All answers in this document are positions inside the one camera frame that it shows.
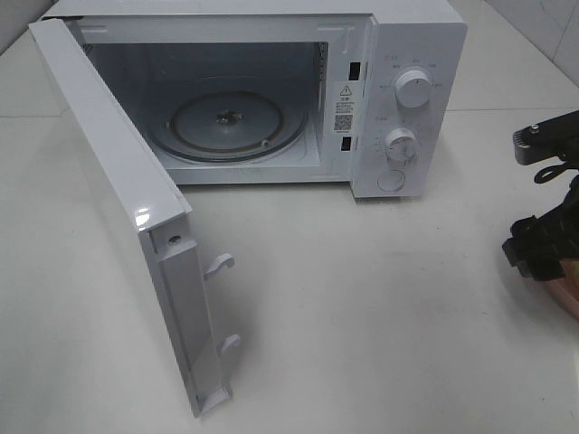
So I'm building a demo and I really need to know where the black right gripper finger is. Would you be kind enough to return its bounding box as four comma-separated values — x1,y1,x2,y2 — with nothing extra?
502,215,568,280

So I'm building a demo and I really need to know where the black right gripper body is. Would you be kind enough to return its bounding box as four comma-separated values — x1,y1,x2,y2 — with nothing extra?
533,176,578,262

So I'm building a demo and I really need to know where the pink plate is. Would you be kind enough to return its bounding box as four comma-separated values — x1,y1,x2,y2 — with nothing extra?
546,273,579,320

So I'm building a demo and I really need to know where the round white door button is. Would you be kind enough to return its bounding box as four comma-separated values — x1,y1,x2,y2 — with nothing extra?
377,170,405,193

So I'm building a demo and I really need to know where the white timer knob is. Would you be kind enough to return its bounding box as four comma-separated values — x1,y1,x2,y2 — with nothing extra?
384,127,418,163

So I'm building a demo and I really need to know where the white microwave door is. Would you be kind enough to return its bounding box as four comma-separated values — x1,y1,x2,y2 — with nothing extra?
29,19,240,416

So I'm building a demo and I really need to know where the sandwich with lettuce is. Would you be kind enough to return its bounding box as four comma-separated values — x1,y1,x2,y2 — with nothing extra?
564,260,579,292

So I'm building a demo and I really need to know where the upper white power knob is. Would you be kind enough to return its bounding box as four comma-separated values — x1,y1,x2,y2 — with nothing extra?
394,68,432,109

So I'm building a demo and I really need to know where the white microwave oven body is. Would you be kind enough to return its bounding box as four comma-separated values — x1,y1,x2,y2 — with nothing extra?
37,1,467,198

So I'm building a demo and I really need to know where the white warning label sticker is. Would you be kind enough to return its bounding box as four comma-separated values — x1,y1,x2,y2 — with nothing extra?
331,80,359,136

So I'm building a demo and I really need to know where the glass microwave turntable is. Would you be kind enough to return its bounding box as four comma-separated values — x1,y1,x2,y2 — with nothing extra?
151,90,308,163

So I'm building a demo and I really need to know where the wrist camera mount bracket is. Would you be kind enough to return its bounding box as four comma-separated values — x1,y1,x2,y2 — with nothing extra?
512,111,579,165

